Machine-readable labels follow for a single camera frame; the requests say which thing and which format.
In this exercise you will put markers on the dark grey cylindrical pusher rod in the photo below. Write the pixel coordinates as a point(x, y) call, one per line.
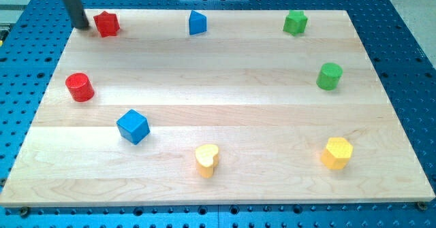
point(76, 13)

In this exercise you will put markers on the red star block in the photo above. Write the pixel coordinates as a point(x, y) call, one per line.
point(107, 24)

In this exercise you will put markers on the blue triangle block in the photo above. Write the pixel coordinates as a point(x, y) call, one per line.
point(197, 23)

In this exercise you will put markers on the green star block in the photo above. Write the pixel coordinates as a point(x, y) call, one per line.
point(295, 22)

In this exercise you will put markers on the blue perforated metal table plate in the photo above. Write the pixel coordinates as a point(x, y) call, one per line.
point(35, 44)

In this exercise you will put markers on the red cylinder block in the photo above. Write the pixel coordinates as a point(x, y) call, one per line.
point(79, 87)

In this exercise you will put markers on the light wooden board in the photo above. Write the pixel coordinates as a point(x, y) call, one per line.
point(243, 85)

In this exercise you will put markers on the blue cube block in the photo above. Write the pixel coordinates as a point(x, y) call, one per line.
point(133, 126)

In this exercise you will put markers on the yellow heart block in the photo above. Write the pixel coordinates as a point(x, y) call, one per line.
point(207, 158)

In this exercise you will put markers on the green cylinder block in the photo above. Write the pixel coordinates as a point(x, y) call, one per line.
point(329, 76)

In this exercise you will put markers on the yellow hexagon block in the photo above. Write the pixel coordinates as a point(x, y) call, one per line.
point(337, 153)

